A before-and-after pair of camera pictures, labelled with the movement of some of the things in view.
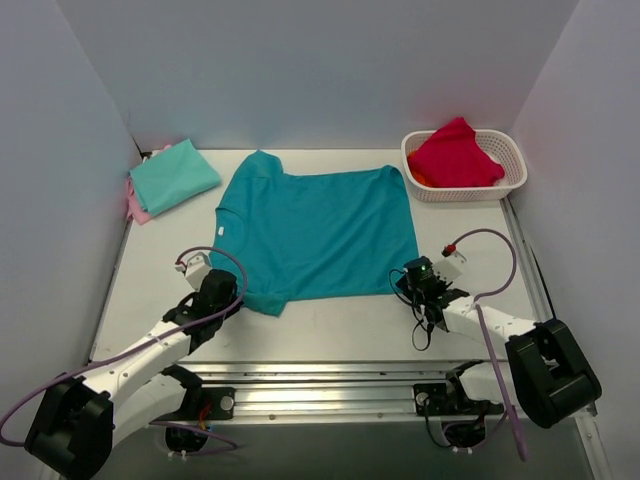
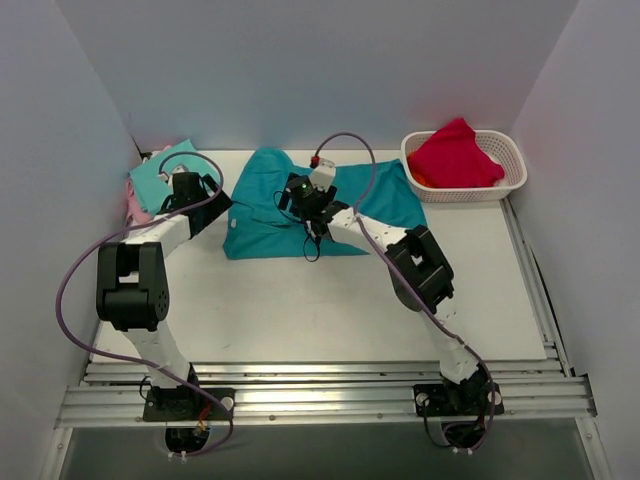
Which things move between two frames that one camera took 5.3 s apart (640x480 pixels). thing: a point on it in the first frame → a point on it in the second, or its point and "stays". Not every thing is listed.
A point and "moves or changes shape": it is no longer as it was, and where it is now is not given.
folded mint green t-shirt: [174, 176] stays
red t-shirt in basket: [451, 156] stays
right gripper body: [410, 288] → [288, 191]
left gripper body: [232, 304] → [212, 201]
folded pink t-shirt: [135, 206] stays
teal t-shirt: [291, 236] moves or changes shape
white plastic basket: [497, 143] stays
